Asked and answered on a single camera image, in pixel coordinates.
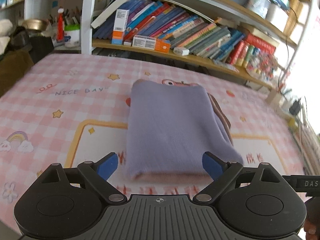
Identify white tub with green lid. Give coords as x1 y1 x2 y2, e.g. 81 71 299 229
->
64 24 82 48

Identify thick leaning white book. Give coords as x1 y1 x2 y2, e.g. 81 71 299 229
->
90 0 130 29

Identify red thick book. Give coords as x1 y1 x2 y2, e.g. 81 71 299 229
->
244 33 277 55

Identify flat orange and white box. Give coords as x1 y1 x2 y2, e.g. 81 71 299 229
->
132 35 172 53

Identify row of colourful books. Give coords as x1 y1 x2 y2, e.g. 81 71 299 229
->
94 0 275 67

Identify white and wooden bookshelf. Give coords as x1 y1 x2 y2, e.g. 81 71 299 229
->
0 0 313 90

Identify tall white and orange box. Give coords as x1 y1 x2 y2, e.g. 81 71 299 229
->
111 9 130 46

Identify purple and pink knit sweater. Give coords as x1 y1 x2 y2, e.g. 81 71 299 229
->
125 79 244 182

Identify red spray bottle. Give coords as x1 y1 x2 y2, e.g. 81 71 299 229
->
56 8 66 40

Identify beige book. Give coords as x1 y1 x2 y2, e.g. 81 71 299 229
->
240 22 279 45

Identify person's right hand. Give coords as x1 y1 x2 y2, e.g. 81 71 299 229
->
303 221 320 240

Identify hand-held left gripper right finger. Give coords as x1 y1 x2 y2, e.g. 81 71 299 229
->
192 151 285 203

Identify cream cloth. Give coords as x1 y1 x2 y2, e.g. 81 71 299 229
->
0 19 13 53

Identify thin white booklet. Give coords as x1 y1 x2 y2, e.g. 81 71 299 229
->
147 0 216 23

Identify bunch of pens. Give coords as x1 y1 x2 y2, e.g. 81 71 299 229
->
47 9 82 25

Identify pink checkered cartoon table mat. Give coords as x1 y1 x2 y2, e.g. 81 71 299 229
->
0 54 320 230

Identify black bag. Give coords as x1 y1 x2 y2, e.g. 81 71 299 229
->
10 27 54 63

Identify light blue paper card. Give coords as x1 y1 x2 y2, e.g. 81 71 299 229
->
217 64 240 73

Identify brown cloth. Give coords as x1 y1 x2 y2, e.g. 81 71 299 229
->
0 50 34 95

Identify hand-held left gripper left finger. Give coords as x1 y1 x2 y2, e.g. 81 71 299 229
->
37 152 127 204

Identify gold round tin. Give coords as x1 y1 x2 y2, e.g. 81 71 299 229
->
21 19 49 32

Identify colourful flower ornament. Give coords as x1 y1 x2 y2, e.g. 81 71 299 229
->
246 47 279 79

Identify black power adapter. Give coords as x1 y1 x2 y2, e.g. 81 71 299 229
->
289 100 302 114

